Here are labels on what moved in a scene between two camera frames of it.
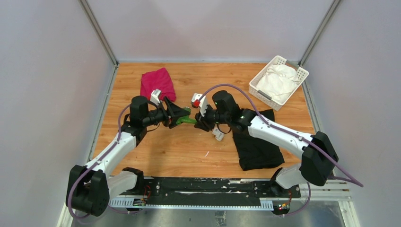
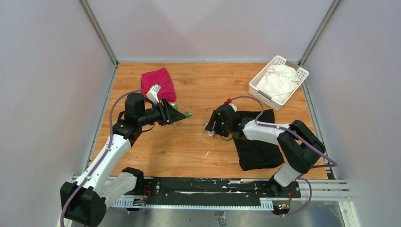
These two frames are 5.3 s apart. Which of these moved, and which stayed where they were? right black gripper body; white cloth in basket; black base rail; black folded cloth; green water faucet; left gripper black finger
Moved: green water faucet; right black gripper body
Stayed: white cloth in basket; black base rail; black folded cloth; left gripper black finger
